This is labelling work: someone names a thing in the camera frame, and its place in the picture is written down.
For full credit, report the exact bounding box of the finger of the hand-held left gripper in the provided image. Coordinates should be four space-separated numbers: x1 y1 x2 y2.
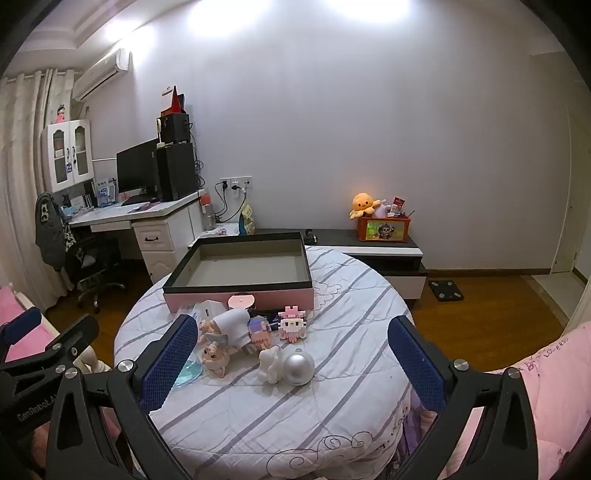
0 307 43 365
0 314 100 384

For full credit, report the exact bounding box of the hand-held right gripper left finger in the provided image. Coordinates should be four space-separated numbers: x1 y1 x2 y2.
44 314 199 480

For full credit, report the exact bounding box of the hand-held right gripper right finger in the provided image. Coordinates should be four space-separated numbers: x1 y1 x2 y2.
387 316 541 480

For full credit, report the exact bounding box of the clear blue plastic piece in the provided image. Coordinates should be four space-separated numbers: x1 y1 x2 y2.
174 357 204 388

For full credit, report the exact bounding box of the pink pig figurine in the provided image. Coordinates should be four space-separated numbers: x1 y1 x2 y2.
196 335 241 377

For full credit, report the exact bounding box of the white cup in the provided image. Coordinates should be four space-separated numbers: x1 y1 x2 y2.
211 308 252 352

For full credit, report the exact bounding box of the white animal figurine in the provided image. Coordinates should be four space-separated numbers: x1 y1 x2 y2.
257 345 289 385

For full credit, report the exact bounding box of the silver ball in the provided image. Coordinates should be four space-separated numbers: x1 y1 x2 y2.
281 348 316 384

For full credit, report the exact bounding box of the pink box with dark rim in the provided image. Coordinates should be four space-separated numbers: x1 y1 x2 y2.
161 232 315 315

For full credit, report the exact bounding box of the pink white block figure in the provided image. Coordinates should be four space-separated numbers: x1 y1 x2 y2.
277 305 308 343

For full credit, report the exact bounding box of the pink bed sheet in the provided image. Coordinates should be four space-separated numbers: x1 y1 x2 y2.
0 284 47 361

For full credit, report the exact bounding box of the white power adapter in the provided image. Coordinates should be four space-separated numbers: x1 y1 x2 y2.
191 300 227 324

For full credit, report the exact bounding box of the black office chair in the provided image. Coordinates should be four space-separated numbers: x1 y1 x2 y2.
60 217 127 315

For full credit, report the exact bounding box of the black bathroom scale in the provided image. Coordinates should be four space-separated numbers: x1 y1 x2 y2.
427 278 465 303

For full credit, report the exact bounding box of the grey jacket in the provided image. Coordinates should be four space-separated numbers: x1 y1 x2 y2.
34 191 77 271

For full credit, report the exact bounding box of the black white low cabinet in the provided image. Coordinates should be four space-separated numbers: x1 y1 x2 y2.
256 228 428 310

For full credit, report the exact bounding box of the pink printed blanket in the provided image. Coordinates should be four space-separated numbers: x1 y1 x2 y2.
443 323 591 480

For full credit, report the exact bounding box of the white desk with drawers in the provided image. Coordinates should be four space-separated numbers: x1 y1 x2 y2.
69 189 206 284

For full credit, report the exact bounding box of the orange storage box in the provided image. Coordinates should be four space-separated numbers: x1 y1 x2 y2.
356 215 411 244

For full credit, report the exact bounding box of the bottle with orange cap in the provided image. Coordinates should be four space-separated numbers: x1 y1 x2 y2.
199 187 217 232

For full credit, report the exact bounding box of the yellow snack bag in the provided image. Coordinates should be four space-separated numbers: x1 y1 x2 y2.
238 203 258 236

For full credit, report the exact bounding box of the orange octopus plush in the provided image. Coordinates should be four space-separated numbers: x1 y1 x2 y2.
348 191 387 220

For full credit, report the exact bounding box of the white glass-door cabinet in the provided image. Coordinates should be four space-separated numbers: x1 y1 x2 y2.
41 119 95 193

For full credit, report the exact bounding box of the black computer monitor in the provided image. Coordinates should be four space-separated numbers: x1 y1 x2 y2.
115 138 162 204

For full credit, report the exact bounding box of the beige curtain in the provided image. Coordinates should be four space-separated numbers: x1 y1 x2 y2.
0 69 75 315

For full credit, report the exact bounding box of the black computer tower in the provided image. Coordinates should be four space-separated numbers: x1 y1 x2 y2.
156 142 199 201

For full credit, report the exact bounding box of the black speaker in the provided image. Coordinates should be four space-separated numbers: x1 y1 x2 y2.
161 113 190 145

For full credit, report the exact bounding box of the white door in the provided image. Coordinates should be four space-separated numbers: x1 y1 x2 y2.
551 106 591 282

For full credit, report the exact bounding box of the red triangular ornament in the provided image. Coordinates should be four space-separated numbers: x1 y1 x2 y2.
161 85 186 116

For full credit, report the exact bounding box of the white air conditioner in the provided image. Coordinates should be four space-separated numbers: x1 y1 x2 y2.
71 48 130 102

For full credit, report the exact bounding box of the cream bed frame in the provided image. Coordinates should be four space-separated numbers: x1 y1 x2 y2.
76 346 116 374

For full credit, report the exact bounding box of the white wall outlet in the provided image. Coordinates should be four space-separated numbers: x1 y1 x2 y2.
219 175 254 192

